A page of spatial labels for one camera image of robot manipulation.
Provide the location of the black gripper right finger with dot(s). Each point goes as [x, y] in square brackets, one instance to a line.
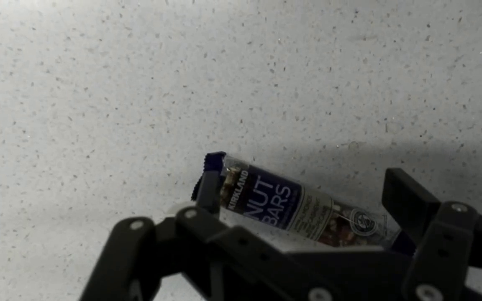
[442, 245]

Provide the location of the blue nut bar candy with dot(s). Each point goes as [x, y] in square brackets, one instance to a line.
[275, 203]

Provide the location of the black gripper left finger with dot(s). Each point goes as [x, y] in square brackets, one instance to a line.
[241, 252]

